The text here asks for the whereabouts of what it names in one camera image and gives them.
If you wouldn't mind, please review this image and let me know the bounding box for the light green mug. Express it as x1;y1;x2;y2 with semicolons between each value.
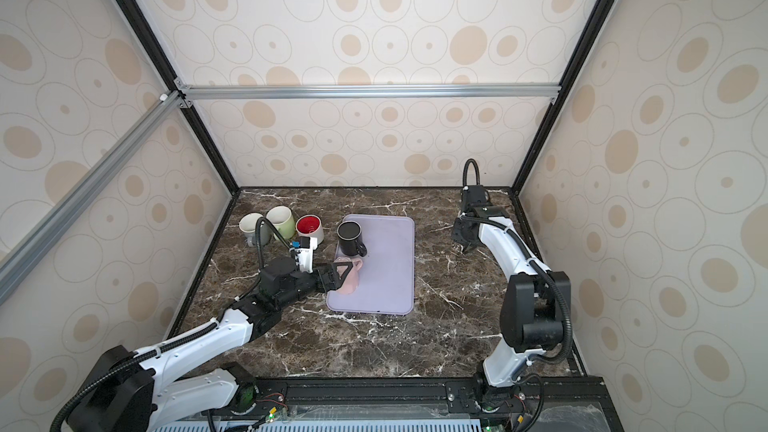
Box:
266;205;296;241

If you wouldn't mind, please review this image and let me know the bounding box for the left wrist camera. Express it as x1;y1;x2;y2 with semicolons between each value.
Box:
292;236;318;273

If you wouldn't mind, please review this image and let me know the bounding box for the right black frame post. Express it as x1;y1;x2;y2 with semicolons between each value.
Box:
510;0;617;198

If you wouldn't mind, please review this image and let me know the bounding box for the pink faceted mug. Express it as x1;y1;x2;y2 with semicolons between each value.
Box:
335;257;363;295

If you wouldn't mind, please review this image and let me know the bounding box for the black mug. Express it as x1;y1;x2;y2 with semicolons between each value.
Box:
336;221;368;257

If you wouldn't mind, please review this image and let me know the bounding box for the black frame post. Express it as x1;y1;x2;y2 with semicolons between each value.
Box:
114;0;240;196
510;0;617;198

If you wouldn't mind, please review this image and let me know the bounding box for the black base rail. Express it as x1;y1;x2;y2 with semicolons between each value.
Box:
143;375;625;432

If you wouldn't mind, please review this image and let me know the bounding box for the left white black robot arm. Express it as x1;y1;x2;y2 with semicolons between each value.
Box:
50;239;361;431

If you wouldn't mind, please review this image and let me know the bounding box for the white mug red inside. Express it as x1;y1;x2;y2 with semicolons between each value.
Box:
295;215;324;244

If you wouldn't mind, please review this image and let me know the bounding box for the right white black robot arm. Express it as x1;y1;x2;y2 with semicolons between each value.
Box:
452;158;574;389

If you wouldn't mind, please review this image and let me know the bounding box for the horizontal aluminium rail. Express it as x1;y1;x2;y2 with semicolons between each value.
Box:
166;82;561;103

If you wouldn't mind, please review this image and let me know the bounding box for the grey mug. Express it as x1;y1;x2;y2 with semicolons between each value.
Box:
238;212;272;247

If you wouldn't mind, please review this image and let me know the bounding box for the left black frame post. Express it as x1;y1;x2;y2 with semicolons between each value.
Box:
114;0;240;196

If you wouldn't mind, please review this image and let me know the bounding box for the left diagonal aluminium rail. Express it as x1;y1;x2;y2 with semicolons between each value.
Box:
1;91;182;302

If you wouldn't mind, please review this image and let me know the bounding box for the lavender plastic tray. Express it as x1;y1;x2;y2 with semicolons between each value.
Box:
326;214;415;315

